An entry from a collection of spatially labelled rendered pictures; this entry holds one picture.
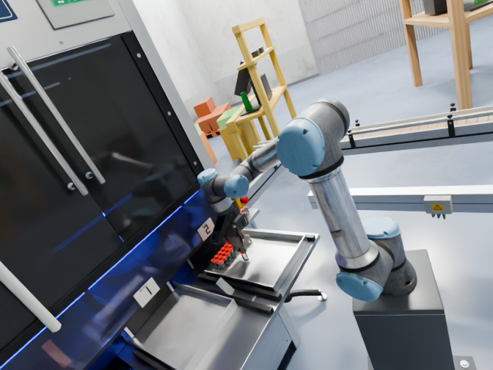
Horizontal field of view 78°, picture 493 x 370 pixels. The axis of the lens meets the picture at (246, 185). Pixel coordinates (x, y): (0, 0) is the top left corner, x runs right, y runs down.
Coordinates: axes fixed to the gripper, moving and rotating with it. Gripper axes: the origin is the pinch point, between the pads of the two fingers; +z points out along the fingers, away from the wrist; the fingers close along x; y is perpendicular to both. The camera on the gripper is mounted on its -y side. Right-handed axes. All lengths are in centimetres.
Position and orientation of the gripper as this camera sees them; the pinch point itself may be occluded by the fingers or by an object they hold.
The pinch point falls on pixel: (240, 251)
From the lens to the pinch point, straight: 122.8
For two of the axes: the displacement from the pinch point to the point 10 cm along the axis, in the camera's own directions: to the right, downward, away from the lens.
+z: 3.8, 8.3, 4.0
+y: 5.4, -5.5, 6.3
